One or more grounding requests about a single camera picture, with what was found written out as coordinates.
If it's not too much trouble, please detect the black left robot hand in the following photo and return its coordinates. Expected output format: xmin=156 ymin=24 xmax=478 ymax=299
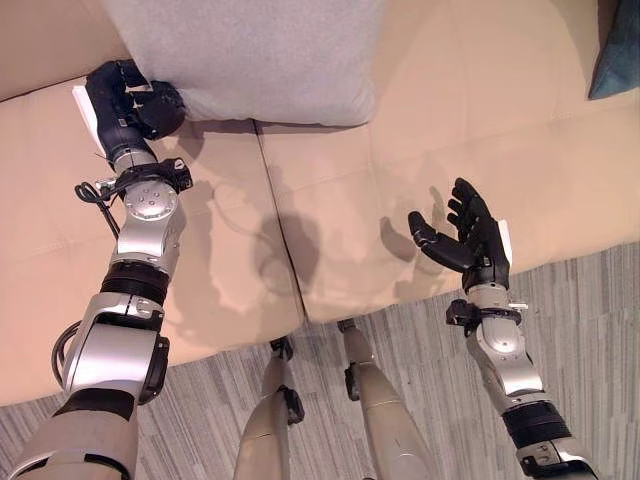
xmin=72 ymin=59 xmax=187 ymax=161

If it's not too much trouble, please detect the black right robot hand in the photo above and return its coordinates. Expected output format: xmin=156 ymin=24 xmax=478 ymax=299
xmin=407 ymin=177 xmax=514 ymax=291

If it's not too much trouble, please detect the light grey cushion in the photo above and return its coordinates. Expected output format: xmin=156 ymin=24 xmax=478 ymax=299
xmin=101 ymin=0 xmax=387 ymax=127

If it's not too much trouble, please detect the beige sofa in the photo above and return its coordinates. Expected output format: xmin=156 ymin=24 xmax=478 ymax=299
xmin=0 ymin=0 xmax=640 ymax=407

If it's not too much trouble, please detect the silver right robot leg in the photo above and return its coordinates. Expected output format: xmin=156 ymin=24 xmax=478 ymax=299
xmin=336 ymin=319 xmax=436 ymax=480

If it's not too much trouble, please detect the silver robot leg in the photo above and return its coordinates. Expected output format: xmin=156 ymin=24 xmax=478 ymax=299
xmin=234 ymin=335 xmax=306 ymax=480
xmin=336 ymin=319 xmax=436 ymax=480

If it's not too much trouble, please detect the teal blue cushion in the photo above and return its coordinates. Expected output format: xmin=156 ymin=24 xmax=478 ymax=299
xmin=587 ymin=0 xmax=640 ymax=101

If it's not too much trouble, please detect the silver left robot leg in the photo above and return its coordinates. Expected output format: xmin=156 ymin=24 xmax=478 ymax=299
xmin=234 ymin=335 xmax=306 ymax=480

